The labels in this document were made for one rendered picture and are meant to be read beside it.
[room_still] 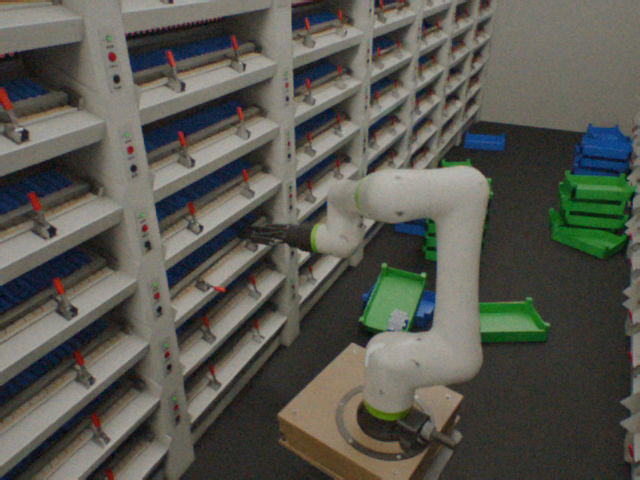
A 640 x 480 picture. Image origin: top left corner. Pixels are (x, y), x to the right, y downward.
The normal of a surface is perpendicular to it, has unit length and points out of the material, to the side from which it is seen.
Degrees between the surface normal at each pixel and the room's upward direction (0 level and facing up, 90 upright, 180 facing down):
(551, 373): 0
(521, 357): 0
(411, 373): 88
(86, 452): 21
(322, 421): 2
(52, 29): 111
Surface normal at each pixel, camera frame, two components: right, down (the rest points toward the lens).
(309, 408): 0.04, -0.87
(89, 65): -0.44, 0.44
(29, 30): 0.84, 0.51
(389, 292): -0.21, -0.57
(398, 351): 0.09, -0.73
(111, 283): 0.32, -0.74
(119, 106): 0.90, 0.22
